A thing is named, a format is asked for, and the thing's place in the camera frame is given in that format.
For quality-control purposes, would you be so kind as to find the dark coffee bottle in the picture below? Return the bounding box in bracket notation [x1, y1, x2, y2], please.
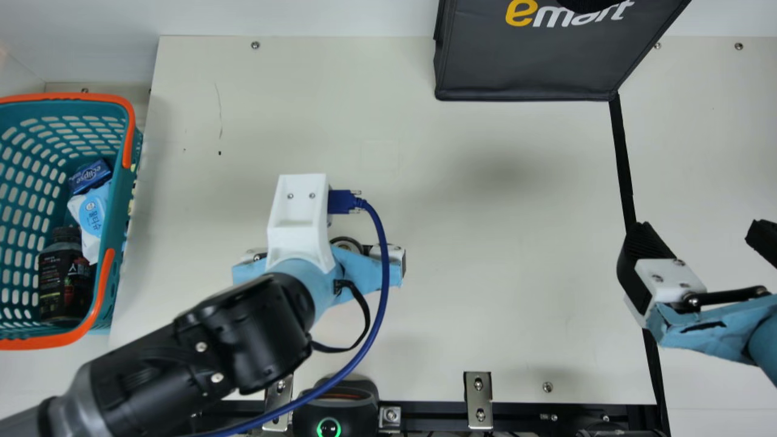
[38, 226, 95, 323]

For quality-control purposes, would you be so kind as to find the dark grey bag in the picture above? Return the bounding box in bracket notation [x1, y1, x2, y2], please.
[433, 0, 693, 101]

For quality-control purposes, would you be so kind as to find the white and blue tissue packet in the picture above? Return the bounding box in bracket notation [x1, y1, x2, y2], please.
[67, 179, 131, 265]

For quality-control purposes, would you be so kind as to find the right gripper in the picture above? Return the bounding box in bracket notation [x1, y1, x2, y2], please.
[616, 218, 777, 387]

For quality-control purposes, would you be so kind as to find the black device with green light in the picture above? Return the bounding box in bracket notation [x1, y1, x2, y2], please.
[293, 376, 381, 437]

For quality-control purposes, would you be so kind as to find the teal shopping basket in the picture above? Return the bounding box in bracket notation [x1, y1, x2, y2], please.
[0, 92, 144, 351]

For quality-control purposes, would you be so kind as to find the blue cable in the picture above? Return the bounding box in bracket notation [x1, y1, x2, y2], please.
[206, 189, 390, 437]

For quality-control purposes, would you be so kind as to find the thin black cable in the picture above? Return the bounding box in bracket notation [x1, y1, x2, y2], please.
[310, 279, 372, 354]

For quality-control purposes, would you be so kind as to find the rectangular tin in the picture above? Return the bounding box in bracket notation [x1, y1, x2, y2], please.
[67, 159, 114, 196]

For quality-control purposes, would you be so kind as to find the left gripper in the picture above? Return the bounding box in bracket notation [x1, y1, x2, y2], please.
[232, 244, 407, 317]

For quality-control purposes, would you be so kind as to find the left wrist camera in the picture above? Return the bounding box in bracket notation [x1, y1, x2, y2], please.
[266, 174, 336, 274]

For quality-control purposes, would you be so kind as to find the black strip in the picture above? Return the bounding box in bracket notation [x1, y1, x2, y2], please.
[609, 92, 671, 437]

